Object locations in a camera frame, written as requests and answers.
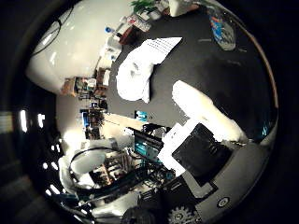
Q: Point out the green leafy plant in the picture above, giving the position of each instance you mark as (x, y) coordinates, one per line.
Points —
(143, 6)

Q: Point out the wooden shelf with items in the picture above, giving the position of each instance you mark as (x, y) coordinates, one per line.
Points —
(81, 86)

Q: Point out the white cloth with grey stripes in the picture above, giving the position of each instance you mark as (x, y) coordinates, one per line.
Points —
(137, 77)

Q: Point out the wooden stool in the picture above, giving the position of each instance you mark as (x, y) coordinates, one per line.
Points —
(102, 77)

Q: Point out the bottle with blue cap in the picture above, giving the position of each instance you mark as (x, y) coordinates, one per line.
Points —
(109, 30)

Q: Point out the white box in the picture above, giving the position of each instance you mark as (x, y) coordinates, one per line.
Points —
(182, 7)

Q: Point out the red and white packet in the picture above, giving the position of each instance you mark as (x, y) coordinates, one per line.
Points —
(138, 22)

